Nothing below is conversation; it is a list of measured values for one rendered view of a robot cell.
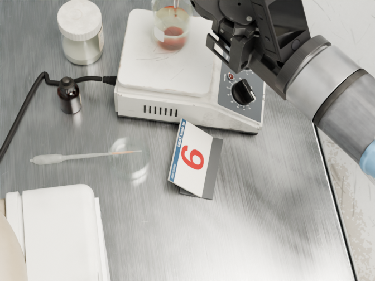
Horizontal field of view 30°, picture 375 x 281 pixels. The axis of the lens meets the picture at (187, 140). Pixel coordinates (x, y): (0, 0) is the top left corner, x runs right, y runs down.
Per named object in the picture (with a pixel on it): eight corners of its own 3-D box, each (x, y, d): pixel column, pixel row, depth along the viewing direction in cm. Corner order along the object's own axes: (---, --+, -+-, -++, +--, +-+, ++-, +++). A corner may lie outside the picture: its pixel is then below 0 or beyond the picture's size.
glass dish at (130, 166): (115, 185, 92) (115, 179, 90) (103, 149, 94) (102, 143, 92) (155, 173, 93) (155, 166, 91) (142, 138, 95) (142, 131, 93)
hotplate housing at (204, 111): (265, 58, 102) (274, 25, 95) (259, 137, 96) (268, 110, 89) (114, 38, 102) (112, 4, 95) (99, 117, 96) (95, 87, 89)
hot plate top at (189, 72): (217, 22, 95) (219, 18, 94) (209, 98, 89) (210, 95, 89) (130, 11, 95) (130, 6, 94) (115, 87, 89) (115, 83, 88)
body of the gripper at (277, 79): (198, 43, 80) (274, 112, 76) (205, -5, 72) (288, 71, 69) (246, 8, 83) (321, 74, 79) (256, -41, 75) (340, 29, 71)
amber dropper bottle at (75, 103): (73, 118, 96) (68, 92, 90) (55, 107, 96) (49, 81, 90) (86, 102, 97) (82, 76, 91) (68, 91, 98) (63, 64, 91)
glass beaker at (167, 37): (185, 61, 91) (189, 24, 84) (145, 51, 91) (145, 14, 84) (196, 24, 94) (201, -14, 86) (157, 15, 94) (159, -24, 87)
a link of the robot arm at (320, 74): (321, 98, 67) (376, 52, 70) (287, 68, 69) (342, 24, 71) (305, 134, 74) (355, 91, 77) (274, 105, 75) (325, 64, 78)
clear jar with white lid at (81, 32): (67, 71, 99) (62, 39, 92) (58, 37, 101) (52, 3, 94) (109, 61, 100) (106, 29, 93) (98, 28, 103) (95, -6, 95)
